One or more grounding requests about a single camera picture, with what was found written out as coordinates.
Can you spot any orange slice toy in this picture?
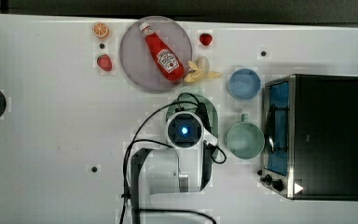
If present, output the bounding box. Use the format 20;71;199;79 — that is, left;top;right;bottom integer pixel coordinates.
92;22;110;39

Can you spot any purple round plate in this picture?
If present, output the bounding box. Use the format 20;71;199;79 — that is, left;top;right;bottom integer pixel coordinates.
119;16;193;91

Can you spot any peeled toy banana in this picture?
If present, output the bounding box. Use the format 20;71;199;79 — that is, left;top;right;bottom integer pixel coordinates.
184;57;222;83

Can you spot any red ketchup bottle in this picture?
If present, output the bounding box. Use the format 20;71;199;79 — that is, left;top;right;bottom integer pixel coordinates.
140;22;185;82

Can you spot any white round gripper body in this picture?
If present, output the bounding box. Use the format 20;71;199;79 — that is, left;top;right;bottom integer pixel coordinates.
166;111;204;149

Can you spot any blue bowl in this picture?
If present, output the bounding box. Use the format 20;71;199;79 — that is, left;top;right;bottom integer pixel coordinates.
227;69;261;101

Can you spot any green perforated strainer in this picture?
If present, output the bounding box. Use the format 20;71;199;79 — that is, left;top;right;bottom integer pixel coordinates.
166;92;218;159

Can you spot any green mug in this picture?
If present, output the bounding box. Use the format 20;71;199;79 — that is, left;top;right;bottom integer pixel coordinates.
225;114;265;160

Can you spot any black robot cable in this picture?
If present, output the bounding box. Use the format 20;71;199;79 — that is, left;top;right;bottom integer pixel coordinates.
118;91;227;224

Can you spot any dark red strawberry toy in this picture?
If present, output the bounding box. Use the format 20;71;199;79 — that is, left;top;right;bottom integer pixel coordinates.
199;34;213;46

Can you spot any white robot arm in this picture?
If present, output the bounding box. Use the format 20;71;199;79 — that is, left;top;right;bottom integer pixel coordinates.
130;111;218;224

